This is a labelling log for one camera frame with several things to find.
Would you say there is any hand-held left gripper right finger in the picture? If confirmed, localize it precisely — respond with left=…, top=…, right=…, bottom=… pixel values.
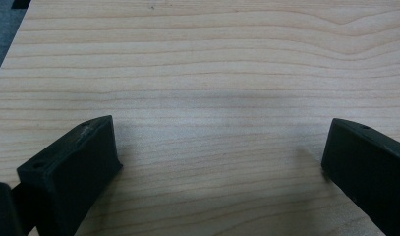
left=320, top=117, right=400, bottom=236

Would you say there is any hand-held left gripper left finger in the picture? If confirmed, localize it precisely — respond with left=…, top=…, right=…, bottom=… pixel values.
left=16, top=114, right=124, bottom=236

